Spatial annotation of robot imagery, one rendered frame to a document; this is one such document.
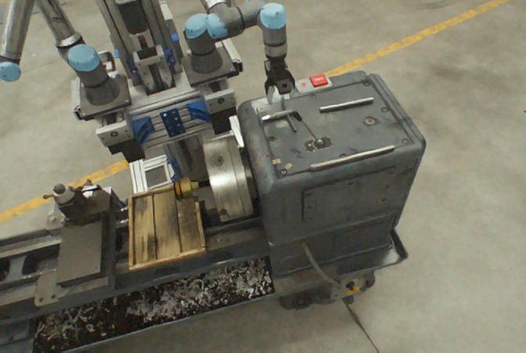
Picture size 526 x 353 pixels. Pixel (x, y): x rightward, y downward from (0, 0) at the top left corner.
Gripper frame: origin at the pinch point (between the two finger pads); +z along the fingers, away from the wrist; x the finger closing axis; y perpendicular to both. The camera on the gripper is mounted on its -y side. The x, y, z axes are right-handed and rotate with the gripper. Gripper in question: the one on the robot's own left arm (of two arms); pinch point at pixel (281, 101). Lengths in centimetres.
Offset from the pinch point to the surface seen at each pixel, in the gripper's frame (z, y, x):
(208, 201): 19.4, -22.2, 34.4
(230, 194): 13.7, -25.6, 25.9
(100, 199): 28, -2, 78
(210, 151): 6.0, -10.7, 29.4
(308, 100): 4.1, 1.3, -11.0
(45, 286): 40, -28, 103
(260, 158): 5.1, -20.1, 13.1
